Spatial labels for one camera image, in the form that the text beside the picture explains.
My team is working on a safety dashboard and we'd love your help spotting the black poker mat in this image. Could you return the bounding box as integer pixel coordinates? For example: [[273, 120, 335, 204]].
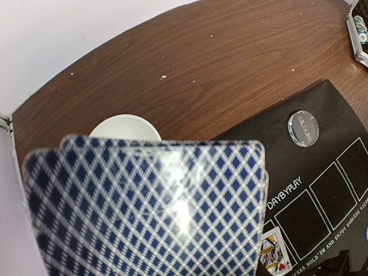
[[220, 80, 367, 275]]

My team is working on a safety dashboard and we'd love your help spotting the face-up queen of hearts card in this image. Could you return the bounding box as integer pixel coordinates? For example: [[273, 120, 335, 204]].
[[259, 227, 293, 275]]

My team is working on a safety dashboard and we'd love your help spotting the deck of playing cards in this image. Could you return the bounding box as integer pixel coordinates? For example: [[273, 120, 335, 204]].
[[22, 136, 268, 275]]

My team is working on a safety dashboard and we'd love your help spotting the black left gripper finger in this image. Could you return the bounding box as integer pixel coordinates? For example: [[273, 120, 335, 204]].
[[313, 250, 367, 276]]

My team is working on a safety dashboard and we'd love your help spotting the aluminium poker chip case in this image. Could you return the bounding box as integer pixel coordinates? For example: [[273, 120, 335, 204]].
[[346, 0, 367, 67]]

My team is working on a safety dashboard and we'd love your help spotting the orange bowl white inside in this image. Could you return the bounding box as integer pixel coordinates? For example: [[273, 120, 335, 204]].
[[89, 114, 162, 141]]

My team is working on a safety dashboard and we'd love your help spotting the aluminium table edge rail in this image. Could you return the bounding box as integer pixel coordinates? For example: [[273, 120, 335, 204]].
[[0, 113, 13, 136]]

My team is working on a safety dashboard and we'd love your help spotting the chip stack in case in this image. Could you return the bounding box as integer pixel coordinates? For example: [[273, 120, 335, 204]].
[[353, 15, 367, 52]]

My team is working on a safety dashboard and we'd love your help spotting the clear acrylic dealer button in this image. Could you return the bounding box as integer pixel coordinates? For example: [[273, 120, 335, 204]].
[[287, 110, 320, 147]]

